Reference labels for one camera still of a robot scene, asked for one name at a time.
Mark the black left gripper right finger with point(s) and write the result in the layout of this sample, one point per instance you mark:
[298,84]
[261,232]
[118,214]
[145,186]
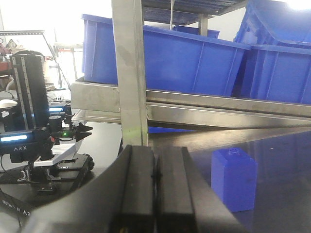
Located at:
[185,202]

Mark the blue plastic bin left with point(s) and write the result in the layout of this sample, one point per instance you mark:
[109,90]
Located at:
[174,61]

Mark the black ARX robot base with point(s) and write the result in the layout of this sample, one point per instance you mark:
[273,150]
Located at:
[31,138]

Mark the tilted blue plastic bin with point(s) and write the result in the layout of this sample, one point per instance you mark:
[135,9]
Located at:
[269,22]

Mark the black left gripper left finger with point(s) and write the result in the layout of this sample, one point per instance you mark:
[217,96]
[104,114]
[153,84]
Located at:
[120,200]

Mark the blue plastic bin right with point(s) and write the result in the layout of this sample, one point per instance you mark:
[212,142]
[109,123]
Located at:
[275,73]

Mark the stainless steel shelf rack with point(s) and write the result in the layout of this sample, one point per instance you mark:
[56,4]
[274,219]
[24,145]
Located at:
[133,107]

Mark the blue bottle-shaped plastic part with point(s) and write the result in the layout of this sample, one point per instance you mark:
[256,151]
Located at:
[234,178]

